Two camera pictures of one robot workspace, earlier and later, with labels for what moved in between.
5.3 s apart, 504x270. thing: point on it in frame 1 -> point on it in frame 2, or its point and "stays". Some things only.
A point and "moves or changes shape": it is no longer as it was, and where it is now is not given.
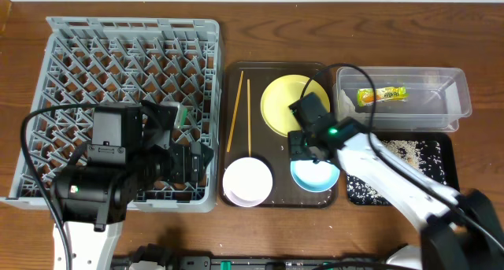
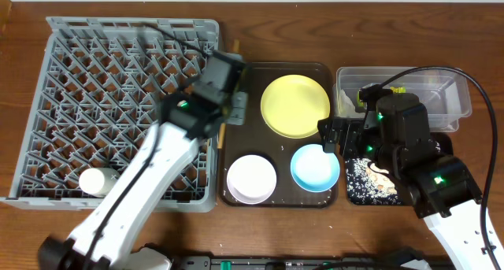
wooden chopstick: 235,112 moves or changes shape
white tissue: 346,108 stays
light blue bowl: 314,178 stays
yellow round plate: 283,92 stays
